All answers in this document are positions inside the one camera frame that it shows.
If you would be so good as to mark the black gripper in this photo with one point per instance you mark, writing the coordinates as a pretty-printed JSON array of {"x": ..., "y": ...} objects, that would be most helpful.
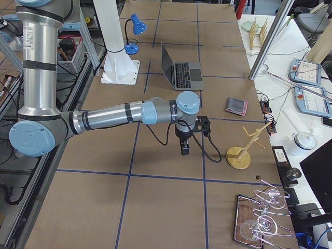
[{"x": 182, "y": 135}]

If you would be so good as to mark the silver laptop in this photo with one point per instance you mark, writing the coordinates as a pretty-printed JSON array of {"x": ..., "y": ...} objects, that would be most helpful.
[{"x": 181, "y": 75}]

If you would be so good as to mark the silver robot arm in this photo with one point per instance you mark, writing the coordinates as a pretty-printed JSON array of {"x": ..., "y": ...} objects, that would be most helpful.
[{"x": 41, "y": 126}]

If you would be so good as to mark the wooden mug tree stand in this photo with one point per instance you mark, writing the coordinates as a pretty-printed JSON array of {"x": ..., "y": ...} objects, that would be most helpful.
[{"x": 238, "y": 157}]

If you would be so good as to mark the grey folded cloth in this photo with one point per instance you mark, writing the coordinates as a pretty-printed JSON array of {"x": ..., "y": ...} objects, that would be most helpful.
[{"x": 236, "y": 106}]

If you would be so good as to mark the orange circuit board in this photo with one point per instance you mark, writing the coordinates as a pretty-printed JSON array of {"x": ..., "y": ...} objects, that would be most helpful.
[{"x": 265, "y": 107}]

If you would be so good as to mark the wine glass rack tray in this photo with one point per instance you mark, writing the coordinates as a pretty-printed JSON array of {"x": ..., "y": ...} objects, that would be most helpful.
[{"x": 255, "y": 221}]

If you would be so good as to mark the white kettle pot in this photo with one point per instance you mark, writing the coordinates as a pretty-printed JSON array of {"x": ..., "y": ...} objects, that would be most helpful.
[{"x": 302, "y": 142}]

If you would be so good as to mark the blue desk lamp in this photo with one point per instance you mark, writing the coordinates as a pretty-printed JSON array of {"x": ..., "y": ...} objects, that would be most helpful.
[{"x": 139, "y": 27}]

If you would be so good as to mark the wooden dish rack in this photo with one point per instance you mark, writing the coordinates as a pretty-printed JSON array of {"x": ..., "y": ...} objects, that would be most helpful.
[{"x": 257, "y": 31}]

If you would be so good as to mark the black monitor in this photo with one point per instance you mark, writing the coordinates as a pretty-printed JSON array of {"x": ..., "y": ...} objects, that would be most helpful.
[{"x": 317, "y": 170}]

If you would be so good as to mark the light green plate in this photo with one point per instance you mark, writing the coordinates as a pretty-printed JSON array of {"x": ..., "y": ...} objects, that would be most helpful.
[{"x": 248, "y": 25}]

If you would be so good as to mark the lower teach pendant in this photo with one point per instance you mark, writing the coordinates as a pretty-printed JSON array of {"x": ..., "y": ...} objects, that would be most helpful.
[{"x": 309, "y": 100}]

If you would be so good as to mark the teach pendant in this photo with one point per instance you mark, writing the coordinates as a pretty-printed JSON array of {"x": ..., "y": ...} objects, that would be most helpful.
[
  {"x": 309, "y": 100},
  {"x": 305, "y": 72}
]

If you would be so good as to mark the upper teach pendant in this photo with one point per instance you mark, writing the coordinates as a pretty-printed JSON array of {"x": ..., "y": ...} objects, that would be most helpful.
[{"x": 305, "y": 72}]

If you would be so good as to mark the white basket with tools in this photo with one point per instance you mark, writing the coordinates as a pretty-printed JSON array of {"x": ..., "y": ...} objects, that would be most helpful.
[{"x": 70, "y": 54}]

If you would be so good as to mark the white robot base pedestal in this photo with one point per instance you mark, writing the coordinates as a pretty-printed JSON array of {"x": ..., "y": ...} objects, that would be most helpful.
[{"x": 119, "y": 68}]

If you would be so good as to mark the aluminium frame post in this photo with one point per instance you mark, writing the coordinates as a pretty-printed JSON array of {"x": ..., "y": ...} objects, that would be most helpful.
[{"x": 272, "y": 34}]

